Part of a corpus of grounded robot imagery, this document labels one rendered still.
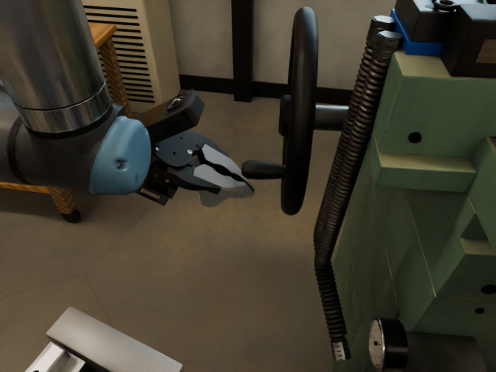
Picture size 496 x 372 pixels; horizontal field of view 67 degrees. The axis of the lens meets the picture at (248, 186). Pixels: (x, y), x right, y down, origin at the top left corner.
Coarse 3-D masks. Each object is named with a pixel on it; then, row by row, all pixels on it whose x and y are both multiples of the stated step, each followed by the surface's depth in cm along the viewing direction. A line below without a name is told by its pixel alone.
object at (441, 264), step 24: (408, 192) 56; (432, 192) 48; (432, 216) 47; (432, 240) 47; (456, 240) 41; (480, 240) 40; (432, 264) 46; (456, 264) 41; (480, 264) 40; (456, 288) 43; (480, 288) 43
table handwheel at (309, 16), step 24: (312, 24) 43; (312, 48) 42; (312, 72) 41; (288, 96) 53; (312, 96) 41; (288, 120) 52; (312, 120) 41; (336, 120) 53; (288, 144) 43; (288, 168) 44; (288, 192) 46
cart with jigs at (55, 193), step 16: (96, 32) 146; (112, 32) 150; (96, 48) 140; (112, 48) 155; (112, 64) 157; (112, 80) 163; (128, 112) 176; (48, 192) 134; (64, 192) 134; (64, 208) 137
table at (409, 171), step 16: (368, 144) 44; (480, 144) 37; (384, 160) 39; (400, 160) 39; (416, 160) 39; (432, 160) 39; (448, 160) 39; (464, 160) 39; (480, 160) 37; (384, 176) 39; (400, 176) 39; (416, 176) 38; (432, 176) 38; (448, 176) 38; (464, 176) 38; (480, 176) 37; (480, 192) 37; (480, 208) 36
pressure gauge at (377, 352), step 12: (372, 324) 48; (384, 324) 45; (396, 324) 45; (372, 336) 48; (384, 336) 44; (396, 336) 44; (372, 348) 48; (384, 348) 43; (396, 348) 43; (372, 360) 47; (384, 360) 43; (396, 360) 43
